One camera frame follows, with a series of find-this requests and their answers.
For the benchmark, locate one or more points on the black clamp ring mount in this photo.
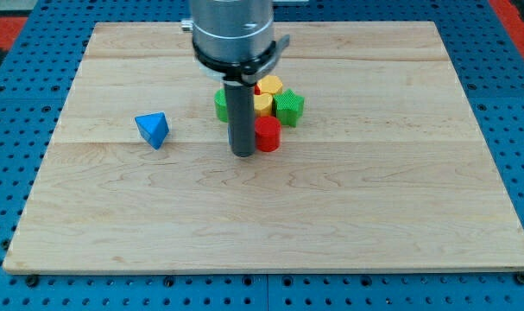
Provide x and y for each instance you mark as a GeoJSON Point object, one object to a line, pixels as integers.
{"type": "Point", "coordinates": [246, 72]}

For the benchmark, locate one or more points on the green star block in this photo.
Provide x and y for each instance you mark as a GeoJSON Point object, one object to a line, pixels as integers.
{"type": "Point", "coordinates": [289, 107]}

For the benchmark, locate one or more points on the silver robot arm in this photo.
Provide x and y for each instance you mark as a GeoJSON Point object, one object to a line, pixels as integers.
{"type": "Point", "coordinates": [234, 42]}

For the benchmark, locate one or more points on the red cylinder block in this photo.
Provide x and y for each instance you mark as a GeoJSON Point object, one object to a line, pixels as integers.
{"type": "Point", "coordinates": [268, 133]}

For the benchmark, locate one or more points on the green round block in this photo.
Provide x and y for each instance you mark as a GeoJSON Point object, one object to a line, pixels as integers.
{"type": "Point", "coordinates": [220, 105]}

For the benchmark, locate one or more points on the wooden board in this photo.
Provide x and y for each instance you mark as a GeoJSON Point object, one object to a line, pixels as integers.
{"type": "Point", "coordinates": [387, 170]}

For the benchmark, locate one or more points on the blue triangular prism block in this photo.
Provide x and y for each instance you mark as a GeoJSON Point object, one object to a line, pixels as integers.
{"type": "Point", "coordinates": [153, 128]}

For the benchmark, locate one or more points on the yellow hexagon block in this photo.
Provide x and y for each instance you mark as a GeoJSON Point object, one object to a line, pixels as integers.
{"type": "Point", "coordinates": [270, 84]}

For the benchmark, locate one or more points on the yellow cylinder block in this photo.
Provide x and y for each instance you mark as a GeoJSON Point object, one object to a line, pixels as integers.
{"type": "Point", "coordinates": [263, 104]}

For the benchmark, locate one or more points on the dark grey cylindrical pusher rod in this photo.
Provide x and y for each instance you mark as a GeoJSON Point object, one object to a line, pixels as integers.
{"type": "Point", "coordinates": [241, 119]}

